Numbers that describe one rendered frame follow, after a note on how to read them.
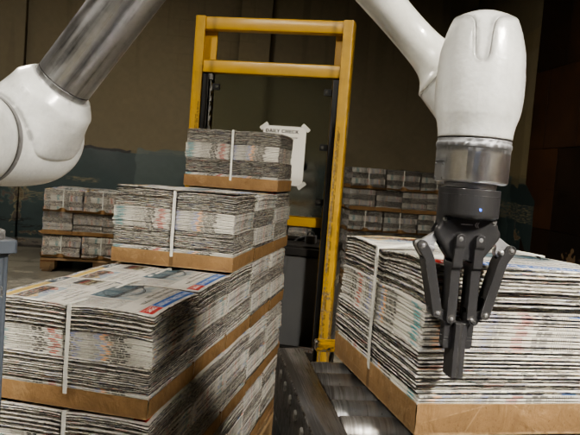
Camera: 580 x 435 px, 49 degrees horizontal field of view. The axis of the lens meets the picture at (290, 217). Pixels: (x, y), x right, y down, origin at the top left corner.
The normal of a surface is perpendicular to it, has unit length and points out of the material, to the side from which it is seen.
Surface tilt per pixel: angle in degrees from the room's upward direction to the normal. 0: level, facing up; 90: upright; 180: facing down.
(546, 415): 92
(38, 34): 90
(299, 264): 90
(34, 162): 117
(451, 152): 90
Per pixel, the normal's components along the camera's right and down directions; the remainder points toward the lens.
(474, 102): -0.34, 0.13
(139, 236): -0.14, 0.05
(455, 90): -0.68, 0.02
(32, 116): 0.29, 0.11
